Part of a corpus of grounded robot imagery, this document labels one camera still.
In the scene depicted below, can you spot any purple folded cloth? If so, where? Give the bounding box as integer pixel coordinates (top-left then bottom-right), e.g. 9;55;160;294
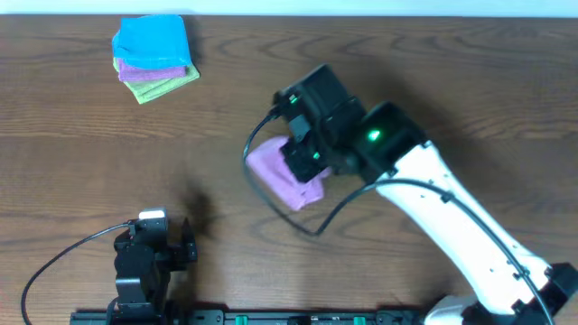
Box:
115;58;186;82

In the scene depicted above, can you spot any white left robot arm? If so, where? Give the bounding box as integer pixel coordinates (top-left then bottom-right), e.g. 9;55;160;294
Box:
105;218;198;325

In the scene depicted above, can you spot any green folded cloth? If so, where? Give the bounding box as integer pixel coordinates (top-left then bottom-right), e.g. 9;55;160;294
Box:
113;58;200;104

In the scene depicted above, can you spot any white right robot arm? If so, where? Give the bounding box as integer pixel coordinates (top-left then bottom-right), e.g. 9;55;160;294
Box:
273;65;577;324

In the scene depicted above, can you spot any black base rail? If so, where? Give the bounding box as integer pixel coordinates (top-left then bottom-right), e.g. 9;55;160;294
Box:
69;310;440;325

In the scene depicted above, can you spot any blue folded cloth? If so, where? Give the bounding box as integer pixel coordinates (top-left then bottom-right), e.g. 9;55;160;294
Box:
112;14;191;70

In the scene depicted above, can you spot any pink microfibre cloth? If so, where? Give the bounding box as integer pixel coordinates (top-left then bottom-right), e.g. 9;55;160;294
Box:
247;135;331;211

